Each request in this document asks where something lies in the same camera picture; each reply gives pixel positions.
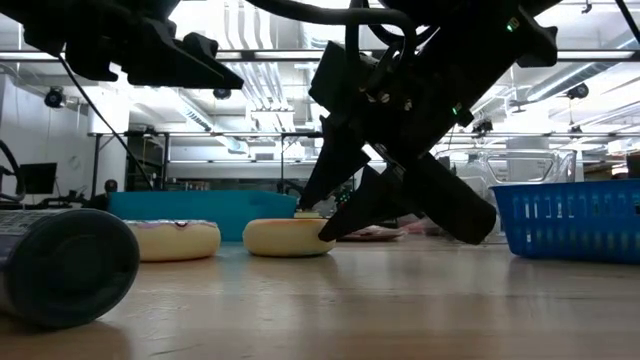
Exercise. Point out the red packaged donut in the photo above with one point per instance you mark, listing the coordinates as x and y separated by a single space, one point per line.
380 234

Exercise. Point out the silver diagonal duct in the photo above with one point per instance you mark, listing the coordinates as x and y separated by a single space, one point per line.
575 80

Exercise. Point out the teal plastic bin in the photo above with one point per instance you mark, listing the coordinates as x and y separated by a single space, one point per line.
225 210

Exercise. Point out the black background workstation frame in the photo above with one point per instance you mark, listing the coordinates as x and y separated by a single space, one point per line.
282 165

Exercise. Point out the clear plastic container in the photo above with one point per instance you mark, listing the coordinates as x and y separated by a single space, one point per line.
560 165

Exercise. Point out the blue plastic basket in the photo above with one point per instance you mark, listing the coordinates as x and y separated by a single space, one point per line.
550 250

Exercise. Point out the long overhead light bar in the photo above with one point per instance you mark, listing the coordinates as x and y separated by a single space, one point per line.
280 55

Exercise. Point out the black computer monitor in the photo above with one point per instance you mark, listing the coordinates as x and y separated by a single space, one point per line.
40 178

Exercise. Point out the dark background shelf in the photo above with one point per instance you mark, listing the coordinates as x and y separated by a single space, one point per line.
145 170

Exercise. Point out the pink frosted donut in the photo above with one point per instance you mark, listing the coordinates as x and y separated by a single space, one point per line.
172 245

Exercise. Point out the large dark labelled bottle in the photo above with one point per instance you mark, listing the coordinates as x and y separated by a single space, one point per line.
65 270

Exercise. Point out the black ceiling camera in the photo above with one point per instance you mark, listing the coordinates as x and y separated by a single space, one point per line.
54 98
578 91
482 126
222 94

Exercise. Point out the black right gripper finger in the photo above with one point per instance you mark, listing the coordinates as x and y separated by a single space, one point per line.
370 205
335 160

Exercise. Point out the person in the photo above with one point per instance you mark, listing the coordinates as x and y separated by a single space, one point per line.
110 186

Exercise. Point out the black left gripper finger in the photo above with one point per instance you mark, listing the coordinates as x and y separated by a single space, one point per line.
175 65
205 44

